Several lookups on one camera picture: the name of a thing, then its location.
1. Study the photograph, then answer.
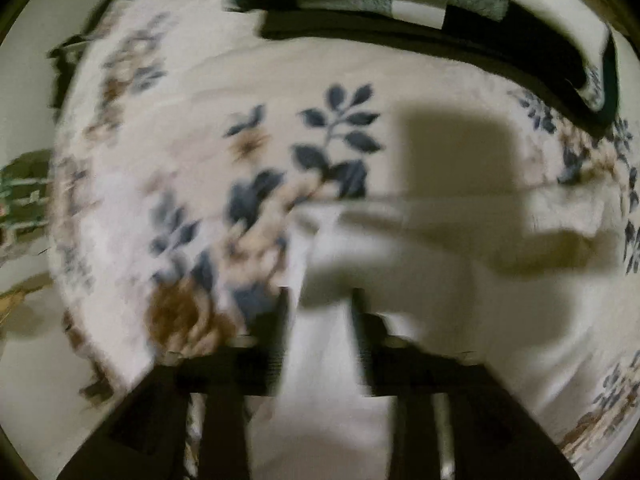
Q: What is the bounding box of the white knitted sock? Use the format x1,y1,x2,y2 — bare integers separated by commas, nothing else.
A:
250,184,623,479

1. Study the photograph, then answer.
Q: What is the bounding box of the floral fleece blanket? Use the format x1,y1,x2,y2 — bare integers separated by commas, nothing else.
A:
50,0,639,479

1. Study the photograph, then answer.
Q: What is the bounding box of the black fabric storage organizer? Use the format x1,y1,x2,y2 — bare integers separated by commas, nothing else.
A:
229,0,620,131

